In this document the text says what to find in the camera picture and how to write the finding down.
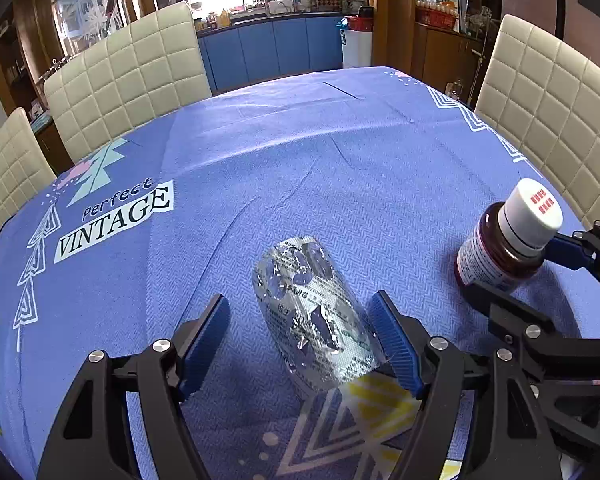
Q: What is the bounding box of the brown medicine bottle white cap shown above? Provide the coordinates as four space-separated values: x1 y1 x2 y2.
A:
455 178 564 292

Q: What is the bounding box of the cream chair near left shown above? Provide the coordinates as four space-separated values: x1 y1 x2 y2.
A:
0 107 56 229

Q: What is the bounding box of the cream chair far left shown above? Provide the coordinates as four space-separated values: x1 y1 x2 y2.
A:
44 2 212 162

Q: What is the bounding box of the cream chair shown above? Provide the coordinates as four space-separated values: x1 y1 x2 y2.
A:
0 107 56 229
475 14 600 226
44 2 212 162

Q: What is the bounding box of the silver pill blister pack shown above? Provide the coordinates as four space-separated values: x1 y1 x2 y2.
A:
252 236 386 399

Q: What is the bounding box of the white water dispenser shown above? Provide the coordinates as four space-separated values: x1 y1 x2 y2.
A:
337 16 373 68

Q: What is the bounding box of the blue kitchen cabinet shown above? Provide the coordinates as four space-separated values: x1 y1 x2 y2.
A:
197 13 342 94

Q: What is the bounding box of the cream chair right side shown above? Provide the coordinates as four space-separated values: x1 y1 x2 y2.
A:
475 14 600 226

